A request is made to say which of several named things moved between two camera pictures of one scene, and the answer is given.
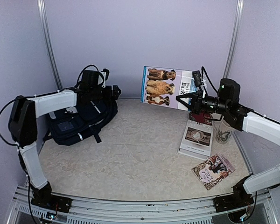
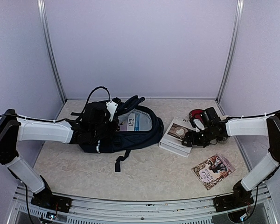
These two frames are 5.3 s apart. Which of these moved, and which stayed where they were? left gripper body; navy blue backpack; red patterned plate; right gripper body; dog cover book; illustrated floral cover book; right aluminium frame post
Moved: navy blue backpack; dog cover book; right gripper body; left gripper body
Stayed: red patterned plate; illustrated floral cover book; right aluminium frame post
